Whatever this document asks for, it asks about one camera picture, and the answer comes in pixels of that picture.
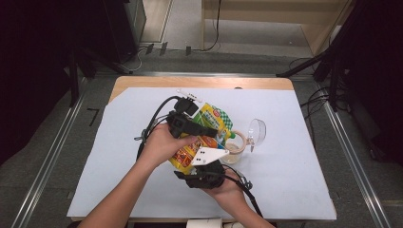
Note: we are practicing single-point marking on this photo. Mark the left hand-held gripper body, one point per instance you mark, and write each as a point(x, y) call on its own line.
point(180, 125)

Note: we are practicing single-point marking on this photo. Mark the yellow green spout pouch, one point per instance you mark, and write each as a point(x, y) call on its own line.
point(210, 118)

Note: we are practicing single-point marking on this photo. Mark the clear glass jar with lid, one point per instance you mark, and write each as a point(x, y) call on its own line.
point(236, 152)

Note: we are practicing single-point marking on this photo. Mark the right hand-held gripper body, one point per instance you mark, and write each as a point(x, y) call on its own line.
point(209, 177)

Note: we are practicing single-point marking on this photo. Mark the person's right hand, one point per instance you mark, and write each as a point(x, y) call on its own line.
point(228, 194)

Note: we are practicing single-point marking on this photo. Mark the black metal stand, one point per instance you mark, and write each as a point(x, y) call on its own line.
point(74, 79)
point(332, 63)

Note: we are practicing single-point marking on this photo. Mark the white paper roll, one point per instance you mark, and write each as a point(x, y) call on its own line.
point(234, 225)

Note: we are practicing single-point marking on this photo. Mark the white box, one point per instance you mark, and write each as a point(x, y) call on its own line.
point(204, 223)

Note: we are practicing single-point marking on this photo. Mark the person's left hand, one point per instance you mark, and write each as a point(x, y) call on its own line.
point(158, 147)

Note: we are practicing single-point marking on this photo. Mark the metal floor rail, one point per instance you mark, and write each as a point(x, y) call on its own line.
point(355, 164)
point(47, 171)

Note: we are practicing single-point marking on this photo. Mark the light wooden shelf unit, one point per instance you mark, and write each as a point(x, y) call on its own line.
point(316, 19)

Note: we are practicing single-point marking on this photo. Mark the black cabinet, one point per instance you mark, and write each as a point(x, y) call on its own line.
point(126, 28)

